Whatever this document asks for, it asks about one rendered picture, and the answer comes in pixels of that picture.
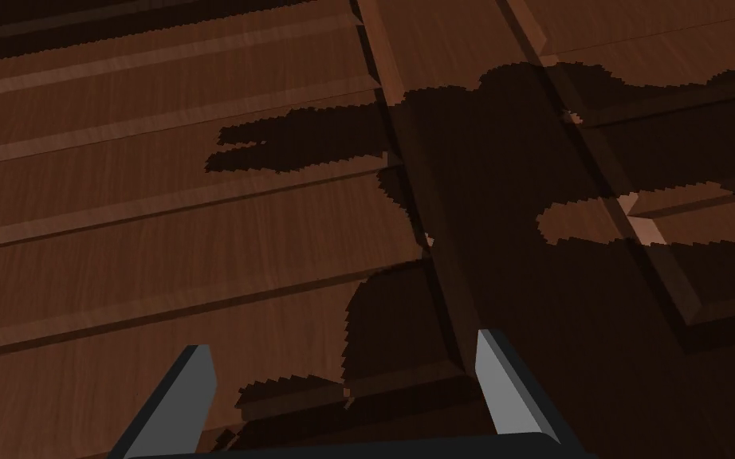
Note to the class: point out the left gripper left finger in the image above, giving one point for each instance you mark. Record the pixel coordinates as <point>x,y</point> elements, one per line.
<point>179,405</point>

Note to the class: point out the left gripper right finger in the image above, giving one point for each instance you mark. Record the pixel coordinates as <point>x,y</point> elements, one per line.
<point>513,389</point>

